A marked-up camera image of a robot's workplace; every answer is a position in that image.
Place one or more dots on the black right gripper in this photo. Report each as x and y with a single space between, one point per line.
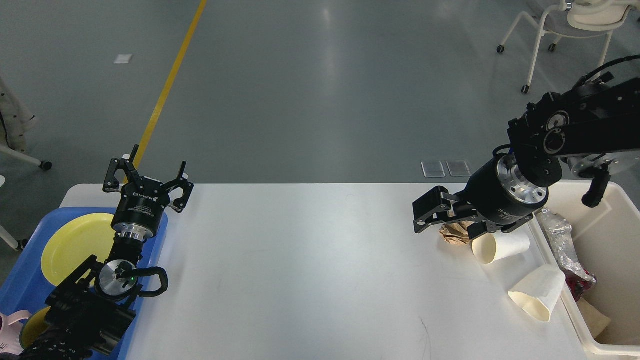
501 196

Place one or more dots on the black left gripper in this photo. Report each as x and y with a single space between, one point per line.
139 215

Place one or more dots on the white paper cup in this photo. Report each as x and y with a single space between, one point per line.
489 248
538 292

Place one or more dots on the yellow plastic plate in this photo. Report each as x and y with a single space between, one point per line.
73 243

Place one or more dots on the aluminium foil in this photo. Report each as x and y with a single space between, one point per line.
558 232

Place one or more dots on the red foil snack wrapper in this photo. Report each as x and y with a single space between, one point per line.
578 287

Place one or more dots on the brown paper bag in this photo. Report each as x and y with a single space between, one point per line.
595 321

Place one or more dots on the teal green mug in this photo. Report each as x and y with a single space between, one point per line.
34 327

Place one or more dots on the pink mug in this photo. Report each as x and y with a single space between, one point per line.
11 327

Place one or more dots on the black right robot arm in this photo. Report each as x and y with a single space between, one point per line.
587 128

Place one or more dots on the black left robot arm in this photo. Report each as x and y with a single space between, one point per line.
90 311

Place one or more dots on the crumpled brown paper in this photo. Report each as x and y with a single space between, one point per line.
456 233

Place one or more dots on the metal floor socket plate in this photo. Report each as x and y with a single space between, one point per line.
438 169

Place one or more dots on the white chair leg with caster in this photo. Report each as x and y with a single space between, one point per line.
43 165

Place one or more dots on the white polka-dot cloth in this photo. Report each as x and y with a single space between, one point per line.
16 119

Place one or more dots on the beige plastic bin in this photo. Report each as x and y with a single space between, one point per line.
606 239

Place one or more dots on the blue plastic tray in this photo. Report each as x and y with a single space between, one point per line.
26 287

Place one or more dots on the white rolling chair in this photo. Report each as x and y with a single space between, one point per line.
570 19

